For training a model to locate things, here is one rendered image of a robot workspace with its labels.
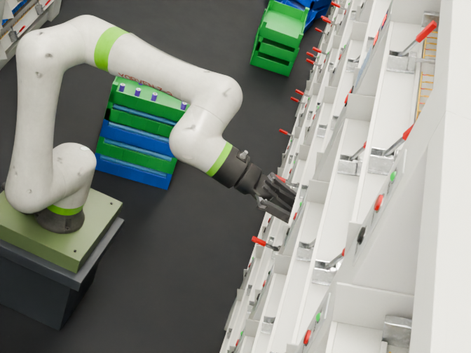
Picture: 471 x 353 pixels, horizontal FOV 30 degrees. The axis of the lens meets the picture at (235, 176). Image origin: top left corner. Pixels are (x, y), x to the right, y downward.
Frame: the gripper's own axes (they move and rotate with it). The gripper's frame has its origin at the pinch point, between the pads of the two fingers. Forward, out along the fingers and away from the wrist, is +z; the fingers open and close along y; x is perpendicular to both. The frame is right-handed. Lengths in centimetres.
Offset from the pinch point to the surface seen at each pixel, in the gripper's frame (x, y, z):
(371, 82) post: -58, -37, -21
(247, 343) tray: 8.2, -39.0, -3.0
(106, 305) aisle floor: 92, 25, -21
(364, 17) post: -37, 33, -16
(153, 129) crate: 69, 89, -38
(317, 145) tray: -11.4, 12.2, -8.0
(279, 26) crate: 71, 219, -10
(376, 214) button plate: -79, -102, -28
